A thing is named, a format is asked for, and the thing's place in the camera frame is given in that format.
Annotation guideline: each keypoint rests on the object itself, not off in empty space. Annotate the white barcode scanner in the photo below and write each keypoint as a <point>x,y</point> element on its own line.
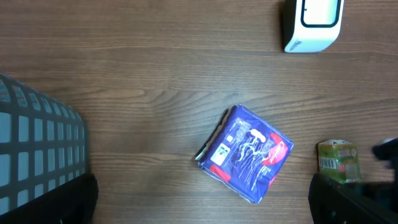
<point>310,26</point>

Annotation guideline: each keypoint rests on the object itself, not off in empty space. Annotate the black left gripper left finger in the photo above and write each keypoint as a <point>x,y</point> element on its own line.
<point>72,202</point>

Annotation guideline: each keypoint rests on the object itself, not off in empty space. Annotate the purple pad package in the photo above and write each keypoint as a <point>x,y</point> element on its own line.
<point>245,153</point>

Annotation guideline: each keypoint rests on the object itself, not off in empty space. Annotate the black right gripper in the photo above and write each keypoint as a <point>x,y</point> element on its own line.
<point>384,193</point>

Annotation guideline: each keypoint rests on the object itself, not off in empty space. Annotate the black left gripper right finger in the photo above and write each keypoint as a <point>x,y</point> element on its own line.
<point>353,203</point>

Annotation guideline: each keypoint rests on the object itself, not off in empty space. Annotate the grey plastic basket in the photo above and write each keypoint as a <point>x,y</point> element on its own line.
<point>43,144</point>

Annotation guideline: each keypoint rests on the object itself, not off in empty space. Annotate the green yellow snack packet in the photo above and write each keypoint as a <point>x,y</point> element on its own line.
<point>338,159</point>

